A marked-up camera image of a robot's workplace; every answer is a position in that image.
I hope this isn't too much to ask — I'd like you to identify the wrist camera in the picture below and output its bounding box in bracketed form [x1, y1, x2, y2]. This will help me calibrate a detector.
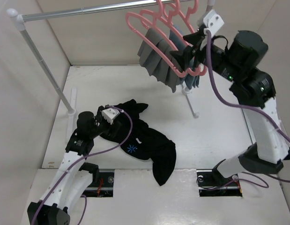
[197, 9, 224, 37]
[101, 108, 120, 125]

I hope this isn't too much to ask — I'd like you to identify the grey t shirt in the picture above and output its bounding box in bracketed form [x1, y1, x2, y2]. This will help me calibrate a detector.
[137, 28, 181, 92]

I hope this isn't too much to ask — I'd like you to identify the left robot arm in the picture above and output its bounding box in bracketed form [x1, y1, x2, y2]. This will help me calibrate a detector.
[27, 105, 125, 225]

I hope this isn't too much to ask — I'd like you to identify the purple cable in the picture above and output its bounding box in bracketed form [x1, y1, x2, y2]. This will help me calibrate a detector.
[204, 29, 290, 189]
[30, 105, 134, 225]

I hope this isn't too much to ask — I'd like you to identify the metal clothes rack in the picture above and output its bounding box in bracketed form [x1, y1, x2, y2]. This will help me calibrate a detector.
[6, 0, 217, 119]

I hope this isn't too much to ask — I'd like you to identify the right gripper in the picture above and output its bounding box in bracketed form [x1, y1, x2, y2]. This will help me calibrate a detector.
[169, 30, 241, 83]

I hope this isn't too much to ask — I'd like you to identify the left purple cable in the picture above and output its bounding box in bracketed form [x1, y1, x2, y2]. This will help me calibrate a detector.
[30, 105, 134, 225]

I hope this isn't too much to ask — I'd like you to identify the blue t shirt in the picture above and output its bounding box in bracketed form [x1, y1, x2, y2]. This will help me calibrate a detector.
[169, 30, 200, 90]

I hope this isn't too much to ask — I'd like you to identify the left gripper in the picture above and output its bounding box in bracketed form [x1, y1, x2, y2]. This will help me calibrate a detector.
[89, 107, 121, 138]

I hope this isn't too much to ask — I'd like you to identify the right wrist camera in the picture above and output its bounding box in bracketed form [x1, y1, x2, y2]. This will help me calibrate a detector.
[197, 9, 224, 37]

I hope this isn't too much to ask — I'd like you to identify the aluminium rail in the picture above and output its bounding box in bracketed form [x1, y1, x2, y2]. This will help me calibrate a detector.
[228, 66, 257, 143]

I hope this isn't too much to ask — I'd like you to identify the pink hanger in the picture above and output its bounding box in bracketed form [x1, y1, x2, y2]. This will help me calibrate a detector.
[125, 12, 190, 78]
[163, 0, 208, 77]
[137, 0, 207, 77]

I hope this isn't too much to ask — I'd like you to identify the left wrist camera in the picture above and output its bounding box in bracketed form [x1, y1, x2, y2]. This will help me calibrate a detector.
[101, 108, 120, 125]

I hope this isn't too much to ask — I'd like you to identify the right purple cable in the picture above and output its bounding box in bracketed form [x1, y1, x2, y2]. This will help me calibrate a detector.
[204, 29, 290, 189]

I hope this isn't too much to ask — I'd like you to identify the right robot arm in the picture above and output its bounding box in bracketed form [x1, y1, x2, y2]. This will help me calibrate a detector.
[171, 27, 290, 185]

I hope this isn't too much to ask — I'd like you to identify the black t shirt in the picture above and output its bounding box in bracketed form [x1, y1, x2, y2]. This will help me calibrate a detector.
[100, 98, 178, 186]

